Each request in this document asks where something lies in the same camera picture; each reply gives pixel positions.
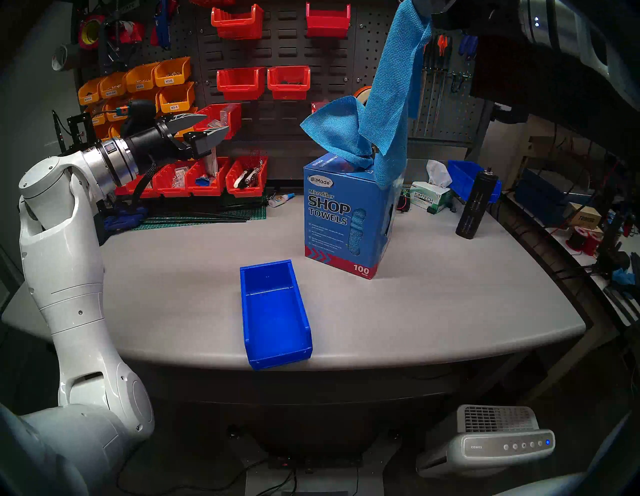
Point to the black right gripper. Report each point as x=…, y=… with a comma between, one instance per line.
x=475, y=15

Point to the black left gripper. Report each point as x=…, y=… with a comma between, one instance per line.
x=155, y=145

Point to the blue microfiber shop towel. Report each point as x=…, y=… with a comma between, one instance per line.
x=395, y=100
x=335, y=127

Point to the blue shop towel box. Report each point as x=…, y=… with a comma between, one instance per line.
x=340, y=225

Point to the blue plastic storage bin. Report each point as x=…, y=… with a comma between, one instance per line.
x=462, y=175
x=275, y=320

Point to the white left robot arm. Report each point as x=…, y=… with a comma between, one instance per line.
x=65, y=280

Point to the blue towel stack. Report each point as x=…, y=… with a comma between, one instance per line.
x=357, y=230

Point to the small orange parts bin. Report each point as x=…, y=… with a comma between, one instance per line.
x=172, y=77
x=102, y=131
x=115, y=131
x=112, y=90
x=96, y=117
x=90, y=95
x=111, y=112
x=176, y=104
x=141, y=82
x=186, y=132
x=147, y=94

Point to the clear plastic parts bag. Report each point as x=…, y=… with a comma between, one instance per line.
x=225, y=116

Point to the white paper packet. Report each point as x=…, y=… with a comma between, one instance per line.
x=212, y=167

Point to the red plastic parts bin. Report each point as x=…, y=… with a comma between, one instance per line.
x=212, y=2
x=240, y=87
x=237, y=27
x=235, y=131
x=137, y=192
x=316, y=106
x=288, y=89
x=327, y=25
x=206, y=190
x=172, y=191
x=246, y=191

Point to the black white marker pen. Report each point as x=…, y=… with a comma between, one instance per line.
x=243, y=178

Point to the black perforated pegboard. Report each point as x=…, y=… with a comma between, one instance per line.
x=142, y=52
x=365, y=55

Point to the green cutting mat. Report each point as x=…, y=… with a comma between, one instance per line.
x=255, y=215

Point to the orange tape roll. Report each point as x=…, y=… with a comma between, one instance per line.
x=362, y=91

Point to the white glue bottle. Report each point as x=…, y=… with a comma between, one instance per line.
x=277, y=201

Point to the blue bar clamp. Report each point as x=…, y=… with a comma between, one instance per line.
x=122, y=217

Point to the black bar clamp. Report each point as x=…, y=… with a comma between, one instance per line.
x=112, y=50

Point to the red white hand tool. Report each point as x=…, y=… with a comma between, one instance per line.
x=132, y=32

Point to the black metal stand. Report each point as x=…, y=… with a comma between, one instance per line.
x=75, y=130

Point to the black computer monitor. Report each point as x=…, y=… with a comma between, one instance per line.
x=540, y=90

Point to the red yellow tape roll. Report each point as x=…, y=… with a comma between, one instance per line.
x=90, y=22

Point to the white tissue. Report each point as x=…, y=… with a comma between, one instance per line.
x=439, y=172

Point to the beige wooden shelf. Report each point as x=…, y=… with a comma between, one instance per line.
x=535, y=142

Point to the green white Kimtech wipes box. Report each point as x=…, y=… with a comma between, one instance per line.
x=432, y=200

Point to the small green circuit board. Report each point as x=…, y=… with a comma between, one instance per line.
x=404, y=200

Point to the black ribbed cylinder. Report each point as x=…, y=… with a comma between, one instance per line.
x=475, y=210

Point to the dark blue storage crate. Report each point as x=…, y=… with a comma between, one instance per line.
x=542, y=197

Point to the small cardboard box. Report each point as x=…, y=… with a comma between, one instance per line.
x=582, y=216

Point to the cyan plastic part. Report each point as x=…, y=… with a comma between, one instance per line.
x=624, y=276

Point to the black power strip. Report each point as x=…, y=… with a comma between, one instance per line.
x=310, y=462

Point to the white air purifier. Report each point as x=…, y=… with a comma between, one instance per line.
x=500, y=445

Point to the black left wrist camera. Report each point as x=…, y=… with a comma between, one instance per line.
x=140, y=117

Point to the metal hook rail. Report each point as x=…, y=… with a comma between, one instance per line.
x=457, y=75

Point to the black louvered wall panel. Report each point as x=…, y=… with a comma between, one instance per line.
x=285, y=50

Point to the grey duct tape roll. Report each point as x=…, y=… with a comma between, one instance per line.
x=69, y=56

